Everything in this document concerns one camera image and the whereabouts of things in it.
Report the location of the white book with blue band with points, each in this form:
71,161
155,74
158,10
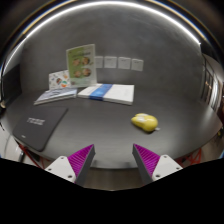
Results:
116,93

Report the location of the yellow computer mouse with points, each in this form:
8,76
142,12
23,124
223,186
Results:
145,122

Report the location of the grey thin booklet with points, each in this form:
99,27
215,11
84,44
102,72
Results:
55,95

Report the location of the white wall socket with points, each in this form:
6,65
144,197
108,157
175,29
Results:
110,62
99,62
124,63
137,64

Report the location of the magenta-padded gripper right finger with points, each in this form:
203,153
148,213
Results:
165,165

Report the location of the green leaflet with faces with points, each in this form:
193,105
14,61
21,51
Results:
81,65

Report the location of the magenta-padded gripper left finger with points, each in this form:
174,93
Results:
63,166

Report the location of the dark framed glass door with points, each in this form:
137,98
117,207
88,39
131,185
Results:
209,85

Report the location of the small colourful printed card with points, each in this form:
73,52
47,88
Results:
56,80

